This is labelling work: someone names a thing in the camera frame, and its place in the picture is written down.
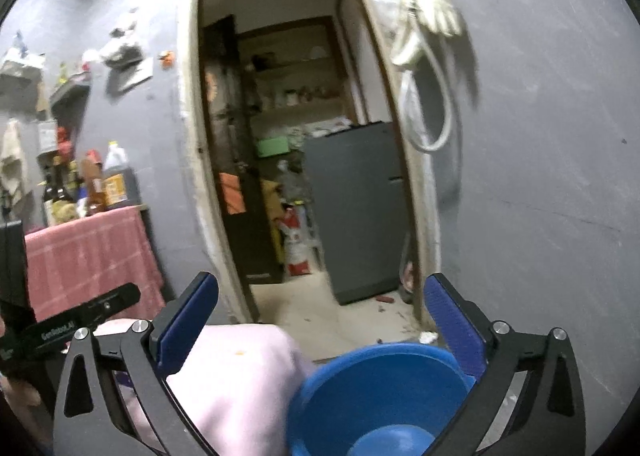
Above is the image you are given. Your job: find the grey refrigerator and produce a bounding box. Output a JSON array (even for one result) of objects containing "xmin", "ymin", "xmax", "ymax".
[{"xmin": 304, "ymin": 121, "xmax": 412, "ymax": 306}]

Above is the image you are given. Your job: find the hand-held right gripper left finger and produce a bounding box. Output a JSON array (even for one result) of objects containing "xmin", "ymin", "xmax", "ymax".
[{"xmin": 52, "ymin": 272, "xmax": 221, "ymax": 456}]

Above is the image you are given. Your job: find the clear jug with white cap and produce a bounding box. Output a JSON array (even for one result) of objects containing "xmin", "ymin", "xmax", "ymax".
[{"xmin": 102, "ymin": 140, "xmax": 130, "ymax": 209}]

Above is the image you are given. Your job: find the red and white sack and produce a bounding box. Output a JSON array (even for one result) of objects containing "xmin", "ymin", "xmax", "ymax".
[{"xmin": 280, "ymin": 206, "xmax": 313, "ymax": 277}]

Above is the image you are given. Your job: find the pink checked towel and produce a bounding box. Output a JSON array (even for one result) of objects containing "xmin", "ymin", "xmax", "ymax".
[{"xmin": 24, "ymin": 206, "xmax": 166, "ymax": 323}]

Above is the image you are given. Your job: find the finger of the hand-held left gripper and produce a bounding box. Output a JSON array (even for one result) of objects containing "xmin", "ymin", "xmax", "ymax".
[{"xmin": 22, "ymin": 283, "xmax": 142, "ymax": 357}]

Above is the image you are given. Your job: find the pink cloth covered table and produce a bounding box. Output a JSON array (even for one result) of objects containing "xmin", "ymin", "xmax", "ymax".
[{"xmin": 92, "ymin": 318, "xmax": 313, "ymax": 456}]

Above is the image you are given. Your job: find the white hose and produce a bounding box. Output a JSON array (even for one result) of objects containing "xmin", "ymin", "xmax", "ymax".
[{"xmin": 400, "ymin": 43, "xmax": 456, "ymax": 153}]

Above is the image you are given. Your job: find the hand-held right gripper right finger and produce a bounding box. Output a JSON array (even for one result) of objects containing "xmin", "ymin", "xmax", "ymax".
[{"xmin": 422, "ymin": 272, "xmax": 587, "ymax": 456}]

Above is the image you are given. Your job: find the group of bottles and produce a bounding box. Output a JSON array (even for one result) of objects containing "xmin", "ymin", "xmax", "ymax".
[{"xmin": 42, "ymin": 156, "xmax": 76, "ymax": 227}]

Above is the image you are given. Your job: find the wooden door frame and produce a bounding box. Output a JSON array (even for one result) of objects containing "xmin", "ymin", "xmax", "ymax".
[{"xmin": 177, "ymin": 0, "xmax": 441, "ymax": 332}]

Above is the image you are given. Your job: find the wooden shelf unit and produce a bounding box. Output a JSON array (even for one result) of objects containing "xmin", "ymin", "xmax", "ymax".
[{"xmin": 237, "ymin": 16, "xmax": 358, "ymax": 137}]

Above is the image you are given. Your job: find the blue plastic basin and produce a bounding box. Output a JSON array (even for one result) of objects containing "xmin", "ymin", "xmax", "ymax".
[{"xmin": 287, "ymin": 342, "xmax": 478, "ymax": 456}]

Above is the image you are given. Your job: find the white plastic bag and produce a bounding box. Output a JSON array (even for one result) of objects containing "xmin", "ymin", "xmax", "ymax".
[{"xmin": 99, "ymin": 11, "xmax": 143, "ymax": 68}]

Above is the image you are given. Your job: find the dark wooden door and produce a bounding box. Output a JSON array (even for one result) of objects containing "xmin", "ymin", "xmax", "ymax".
[{"xmin": 200, "ymin": 15, "xmax": 286, "ymax": 285}]

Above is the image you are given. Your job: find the brown bottle with red cap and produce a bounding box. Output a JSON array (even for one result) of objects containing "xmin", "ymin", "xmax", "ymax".
[{"xmin": 80, "ymin": 150, "xmax": 107, "ymax": 217}]

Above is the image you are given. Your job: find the green box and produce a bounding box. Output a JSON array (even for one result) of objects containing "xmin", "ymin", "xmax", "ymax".
[{"xmin": 256, "ymin": 136, "xmax": 291, "ymax": 158}]

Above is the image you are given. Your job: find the grey wall shelf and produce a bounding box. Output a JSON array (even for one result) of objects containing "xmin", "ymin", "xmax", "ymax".
[{"xmin": 50, "ymin": 78, "xmax": 91, "ymax": 107}]

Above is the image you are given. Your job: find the yellow bag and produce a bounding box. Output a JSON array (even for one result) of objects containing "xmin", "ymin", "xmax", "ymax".
[{"xmin": 260, "ymin": 178, "xmax": 284, "ymax": 237}]

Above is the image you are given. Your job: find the beige hanging cloth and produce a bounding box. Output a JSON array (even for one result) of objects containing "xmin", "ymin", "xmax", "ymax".
[{"xmin": 0, "ymin": 118, "xmax": 28, "ymax": 207}]

